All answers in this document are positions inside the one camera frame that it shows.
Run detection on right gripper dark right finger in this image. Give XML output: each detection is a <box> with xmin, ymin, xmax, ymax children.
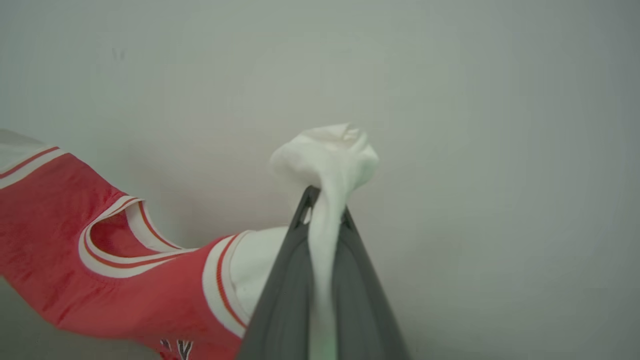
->
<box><xmin>332</xmin><ymin>207</ymin><xmax>411</xmax><ymax>360</ymax></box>

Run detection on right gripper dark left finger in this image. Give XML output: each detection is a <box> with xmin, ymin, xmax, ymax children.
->
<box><xmin>237</xmin><ymin>185</ymin><xmax>321</xmax><ymax>360</ymax></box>

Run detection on red and white jersey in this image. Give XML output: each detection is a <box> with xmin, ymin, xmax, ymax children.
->
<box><xmin>0</xmin><ymin>123</ymin><xmax>381</xmax><ymax>360</ymax></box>

